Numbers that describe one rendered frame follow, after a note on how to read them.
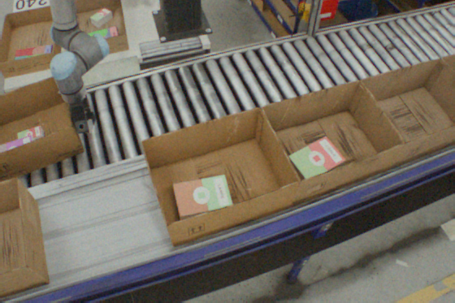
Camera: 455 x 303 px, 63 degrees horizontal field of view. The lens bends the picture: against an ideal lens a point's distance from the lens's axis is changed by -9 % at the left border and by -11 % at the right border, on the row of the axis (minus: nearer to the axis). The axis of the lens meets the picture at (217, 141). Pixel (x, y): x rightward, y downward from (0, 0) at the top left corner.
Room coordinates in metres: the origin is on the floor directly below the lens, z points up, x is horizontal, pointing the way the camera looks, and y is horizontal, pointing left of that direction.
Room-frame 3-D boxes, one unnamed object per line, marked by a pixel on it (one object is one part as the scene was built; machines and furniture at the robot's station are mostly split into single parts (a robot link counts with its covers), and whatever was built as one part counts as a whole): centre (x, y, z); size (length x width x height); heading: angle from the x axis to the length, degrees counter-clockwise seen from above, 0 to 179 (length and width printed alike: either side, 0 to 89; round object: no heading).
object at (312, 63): (1.28, -0.48, 0.72); 0.52 x 0.05 x 0.05; 20
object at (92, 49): (1.02, 0.44, 1.12); 0.12 x 0.12 x 0.09; 53
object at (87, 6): (1.57, 0.60, 0.80); 0.38 x 0.28 x 0.10; 15
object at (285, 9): (2.31, -0.58, 0.39); 0.40 x 0.30 x 0.10; 20
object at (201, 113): (1.08, 0.07, 0.72); 0.52 x 0.05 x 0.05; 20
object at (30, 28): (1.48, 0.92, 0.80); 0.38 x 0.28 x 0.10; 13
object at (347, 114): (0.76, -0.37, 0.96); 0.39 x 0.29 x 0.17; 110
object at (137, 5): (1.61, 0.59, 0.74); 1.00 x 0.58 x 0.03; 106
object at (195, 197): (0.56, 0.04, 0.92); 0.16 x 0.11 x 0.07; 103
